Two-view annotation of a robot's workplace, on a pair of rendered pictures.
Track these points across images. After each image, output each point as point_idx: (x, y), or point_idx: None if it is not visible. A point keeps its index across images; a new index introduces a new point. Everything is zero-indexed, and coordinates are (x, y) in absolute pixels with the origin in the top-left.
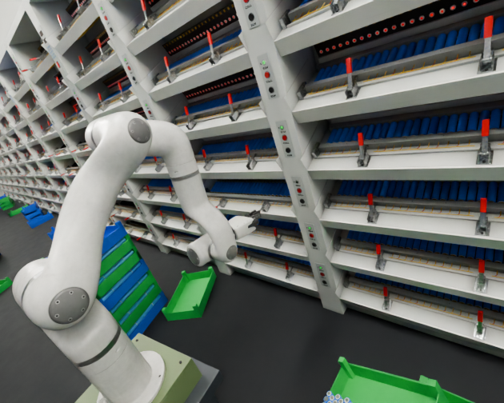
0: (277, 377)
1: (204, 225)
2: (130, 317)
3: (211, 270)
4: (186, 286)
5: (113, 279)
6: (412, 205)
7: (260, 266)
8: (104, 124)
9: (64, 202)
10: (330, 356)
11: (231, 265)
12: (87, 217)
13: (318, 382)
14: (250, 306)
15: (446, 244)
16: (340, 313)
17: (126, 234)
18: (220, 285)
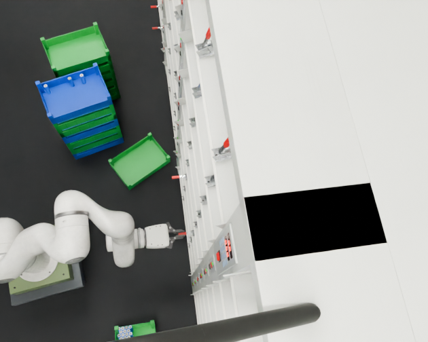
0: (126, 283)
1: (113, 255)
2: (83, 147)
3: (167, 159)
4: (144, 144)
5: (81, 128)
6: None
7: None
8: (58, 239)
9: (20, 239)
10: (158, 306)
11: (179, 178)
12: (28, 256)
13: (138, 309)
14: (160, 221)
15: None
16: (192, 292)
17: (111, 104)
18: (163, 176)
